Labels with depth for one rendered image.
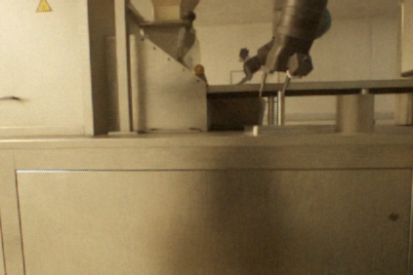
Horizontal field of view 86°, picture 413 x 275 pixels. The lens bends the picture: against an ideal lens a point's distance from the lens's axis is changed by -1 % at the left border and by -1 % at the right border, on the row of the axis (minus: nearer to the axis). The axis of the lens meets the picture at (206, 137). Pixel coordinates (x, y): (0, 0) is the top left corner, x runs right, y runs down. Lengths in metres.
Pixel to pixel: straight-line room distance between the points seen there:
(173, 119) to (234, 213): 0.38
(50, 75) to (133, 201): 0.51
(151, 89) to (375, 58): 5.04
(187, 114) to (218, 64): 3.96
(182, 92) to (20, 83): 0.52
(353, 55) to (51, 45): 5.01
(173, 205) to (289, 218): 0.25
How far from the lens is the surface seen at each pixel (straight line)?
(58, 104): 0.85
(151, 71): 0.79
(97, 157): 0.56
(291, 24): 0.47
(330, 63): 5.10
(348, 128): 0.64
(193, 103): 0.74
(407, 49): 1.19
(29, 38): 0.94
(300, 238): 0.57
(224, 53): 4.73
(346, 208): 0.57
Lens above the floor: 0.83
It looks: 4 degrees down
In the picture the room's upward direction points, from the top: 1 degrees counter-clockwise
